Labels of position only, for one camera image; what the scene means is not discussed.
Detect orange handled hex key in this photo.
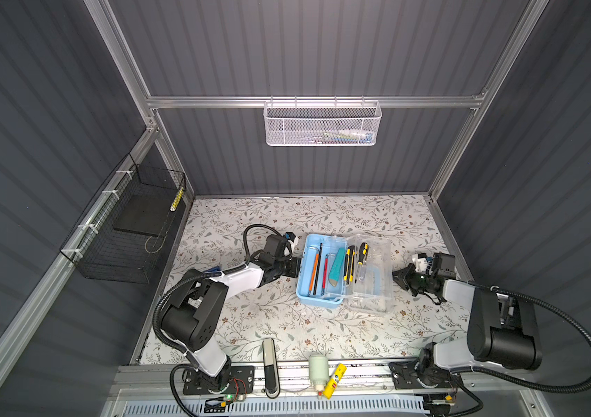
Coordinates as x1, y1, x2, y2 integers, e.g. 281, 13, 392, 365
308, 250, 321, 296

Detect teal handled tool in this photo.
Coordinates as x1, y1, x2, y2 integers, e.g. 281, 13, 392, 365
328, 247, 347, 287

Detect light blue plastic tool box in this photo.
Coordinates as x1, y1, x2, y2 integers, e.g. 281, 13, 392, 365
297, 234, 394, 314

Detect red handled hex key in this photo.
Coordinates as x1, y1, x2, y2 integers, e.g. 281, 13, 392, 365
321, 253, 335, 299

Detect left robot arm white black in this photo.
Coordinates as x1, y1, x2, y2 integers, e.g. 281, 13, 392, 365
151, 223, 302, 385

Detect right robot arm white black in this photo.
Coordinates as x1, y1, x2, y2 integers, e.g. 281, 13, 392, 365
389, 253, 591, 394

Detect white plastic bottle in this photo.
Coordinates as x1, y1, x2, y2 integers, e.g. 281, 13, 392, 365
309, 354, 330, 394

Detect yellow tube in black basket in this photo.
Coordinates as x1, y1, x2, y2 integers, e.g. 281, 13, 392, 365
170, 188, 184, 212

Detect yellow glue tube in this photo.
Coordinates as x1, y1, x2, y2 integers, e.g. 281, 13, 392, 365
323, 363, 347, 400

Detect black silver flat device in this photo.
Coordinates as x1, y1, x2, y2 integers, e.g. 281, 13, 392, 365
263, 338, 281, 399

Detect black pad in basket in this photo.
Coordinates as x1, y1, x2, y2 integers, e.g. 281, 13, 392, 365
113, 195, 172, 237

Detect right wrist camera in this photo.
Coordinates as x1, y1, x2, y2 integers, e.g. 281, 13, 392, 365
412, 253, 434, 275

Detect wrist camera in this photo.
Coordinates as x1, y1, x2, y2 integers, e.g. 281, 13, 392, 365
283, 232, 298, 245
412, 253, 434, 275

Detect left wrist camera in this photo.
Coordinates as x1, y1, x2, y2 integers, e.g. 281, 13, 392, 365
283, 232, 298, 245

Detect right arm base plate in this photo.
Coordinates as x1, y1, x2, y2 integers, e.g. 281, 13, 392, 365
389, 360, 458, 390

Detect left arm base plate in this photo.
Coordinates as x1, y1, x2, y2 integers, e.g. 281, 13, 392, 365
182, 365, 256, 395

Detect white perforated cable tray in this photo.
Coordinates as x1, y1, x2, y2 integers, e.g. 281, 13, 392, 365
120, 394, 429, 417

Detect white wire mesh basket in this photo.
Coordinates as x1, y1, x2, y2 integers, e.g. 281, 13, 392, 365
263, 99, 382, 147

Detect black wire mesh basket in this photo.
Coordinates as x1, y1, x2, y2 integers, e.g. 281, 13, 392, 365
60, 158, 187, 284

